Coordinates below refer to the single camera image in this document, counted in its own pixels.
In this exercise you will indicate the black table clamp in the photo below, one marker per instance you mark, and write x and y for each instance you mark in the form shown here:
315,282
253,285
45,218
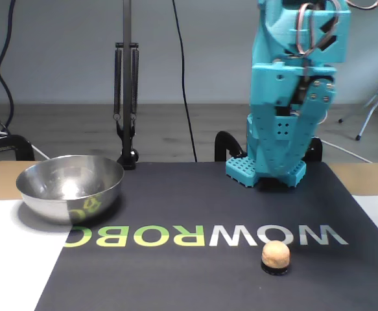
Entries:
222,142
10,144
316,149

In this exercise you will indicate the metal bowl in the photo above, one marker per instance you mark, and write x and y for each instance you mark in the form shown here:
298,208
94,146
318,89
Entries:
46,201

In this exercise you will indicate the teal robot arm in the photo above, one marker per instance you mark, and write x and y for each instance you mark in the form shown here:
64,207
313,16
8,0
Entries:
266,48

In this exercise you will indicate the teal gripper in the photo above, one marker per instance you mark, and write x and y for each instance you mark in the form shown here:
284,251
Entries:
274,87

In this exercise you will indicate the cork ball with black base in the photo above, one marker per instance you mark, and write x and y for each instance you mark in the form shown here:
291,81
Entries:
274,254

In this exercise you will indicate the black WOWROBO mat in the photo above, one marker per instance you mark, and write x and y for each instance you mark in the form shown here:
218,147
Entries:
175,275

